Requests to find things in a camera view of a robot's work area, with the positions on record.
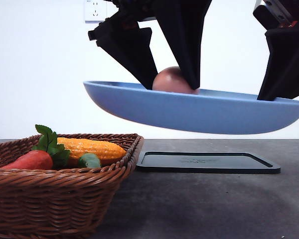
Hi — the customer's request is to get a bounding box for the black and metal gripper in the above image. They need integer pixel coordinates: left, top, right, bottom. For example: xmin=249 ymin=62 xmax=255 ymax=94
xmin=253 ymin=0 xmax=299 ymax=101

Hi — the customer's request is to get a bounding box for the black gripper above egg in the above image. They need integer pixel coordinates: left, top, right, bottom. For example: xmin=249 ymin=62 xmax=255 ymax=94
xmin=88 ymin=0 xmax=212 ymax=90

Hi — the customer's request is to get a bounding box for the brown egg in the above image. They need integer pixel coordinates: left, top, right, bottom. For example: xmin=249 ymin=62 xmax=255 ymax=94
xmin=152 ymin=66 xmax=199 ymax=94

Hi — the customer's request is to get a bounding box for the blue plate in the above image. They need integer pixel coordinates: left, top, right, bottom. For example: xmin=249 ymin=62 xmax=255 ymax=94
xmin=83 ymin=81 xmax=299 ymax=134

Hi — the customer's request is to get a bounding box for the brown wicker basket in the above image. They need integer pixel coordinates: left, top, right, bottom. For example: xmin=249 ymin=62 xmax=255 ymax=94
xmin=0 ymin=133 xmax=144 ymax=239

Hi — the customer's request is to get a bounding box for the black tray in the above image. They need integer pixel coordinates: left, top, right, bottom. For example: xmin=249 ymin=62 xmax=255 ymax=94
xmin=136 ymin=152 xmax=281 ymax=174

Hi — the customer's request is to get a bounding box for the yellow toy corn cob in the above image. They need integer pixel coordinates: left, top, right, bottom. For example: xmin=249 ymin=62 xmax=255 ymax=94
xmin=57 ymin=137 xmax=126 ymax=165

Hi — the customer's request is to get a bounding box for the green toy cucumber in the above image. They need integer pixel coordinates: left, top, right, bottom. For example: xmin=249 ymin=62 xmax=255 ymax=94
xmin=78 ymin=153 xmax=102 ymax=168

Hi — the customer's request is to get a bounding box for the orange toy carrot with leaves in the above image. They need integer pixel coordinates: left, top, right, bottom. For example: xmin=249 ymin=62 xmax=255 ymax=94
xmin=2 ymin=125 xmax=70 ymax=170

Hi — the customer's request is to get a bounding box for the white wall socket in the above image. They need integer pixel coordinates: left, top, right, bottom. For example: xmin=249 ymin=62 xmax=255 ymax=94
xmin=84 ymin=0 xmax=107 ymax=24

